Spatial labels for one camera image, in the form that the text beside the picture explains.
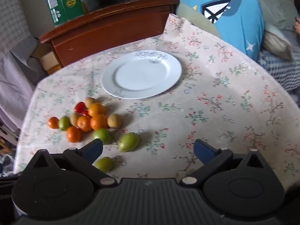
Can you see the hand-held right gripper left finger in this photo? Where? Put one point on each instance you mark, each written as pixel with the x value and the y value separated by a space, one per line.
pixel 93 150

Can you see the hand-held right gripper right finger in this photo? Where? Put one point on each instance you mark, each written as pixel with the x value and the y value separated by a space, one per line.
pixel 202 150

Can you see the green jujube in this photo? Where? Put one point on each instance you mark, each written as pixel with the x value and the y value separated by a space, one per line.
pixel 102 136
pixel 128 142
pixel 104 164
pixel 64 123

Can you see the small orange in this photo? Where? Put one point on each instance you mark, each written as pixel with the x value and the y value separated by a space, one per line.
pixel 98 121
pixel 84 123
pixel 73 134
pixel 53 122
pixel 96 109

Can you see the brown longan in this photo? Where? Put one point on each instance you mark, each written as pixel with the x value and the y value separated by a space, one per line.
pixel 89 102
pixel 114 121
pixel 75 118

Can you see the red cherry tomato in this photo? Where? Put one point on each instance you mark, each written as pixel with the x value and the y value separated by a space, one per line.
pixel 79 107
pixel 85 113

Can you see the white plate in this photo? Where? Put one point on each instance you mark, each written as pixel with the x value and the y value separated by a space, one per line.
pixel 140 75

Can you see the floral tablecloth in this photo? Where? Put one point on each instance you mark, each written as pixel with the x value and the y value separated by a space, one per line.
pixel 211 121

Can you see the lilac cloth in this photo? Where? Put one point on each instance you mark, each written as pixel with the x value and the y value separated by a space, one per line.
pixel 14 86

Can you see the cardboard box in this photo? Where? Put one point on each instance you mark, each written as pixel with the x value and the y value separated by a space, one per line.
pixel 49 58

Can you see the blue white knitted blanket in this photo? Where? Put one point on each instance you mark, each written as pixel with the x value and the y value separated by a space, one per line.
pixel 283 70

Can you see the brown wooden nightstand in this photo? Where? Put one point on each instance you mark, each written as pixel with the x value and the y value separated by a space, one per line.
pixel 105 32

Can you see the pale green cushion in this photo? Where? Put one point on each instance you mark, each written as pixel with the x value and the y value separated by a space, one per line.
pixel 194 21

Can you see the beige pillow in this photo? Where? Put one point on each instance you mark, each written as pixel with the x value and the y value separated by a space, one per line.
pixel 276 42

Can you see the green carton box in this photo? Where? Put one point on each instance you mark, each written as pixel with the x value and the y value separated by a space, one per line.
pixel 68 2

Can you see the white checked cloth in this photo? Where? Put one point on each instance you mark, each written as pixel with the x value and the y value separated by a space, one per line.
pixel 11 21

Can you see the grey-green blanket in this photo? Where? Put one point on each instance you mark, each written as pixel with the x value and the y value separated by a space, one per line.
pixel 274 7

